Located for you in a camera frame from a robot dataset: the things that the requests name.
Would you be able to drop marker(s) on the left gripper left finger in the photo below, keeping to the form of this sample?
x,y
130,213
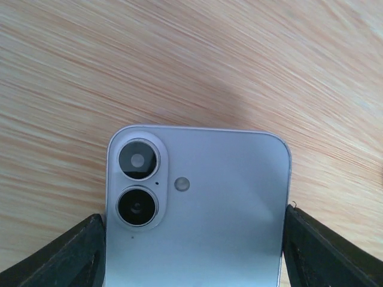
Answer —
x,y
76,258

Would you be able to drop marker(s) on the light blue smartphone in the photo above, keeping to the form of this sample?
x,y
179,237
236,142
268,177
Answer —
x,y
188,206

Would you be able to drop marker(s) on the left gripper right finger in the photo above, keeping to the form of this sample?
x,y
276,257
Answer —
x,y
315,255

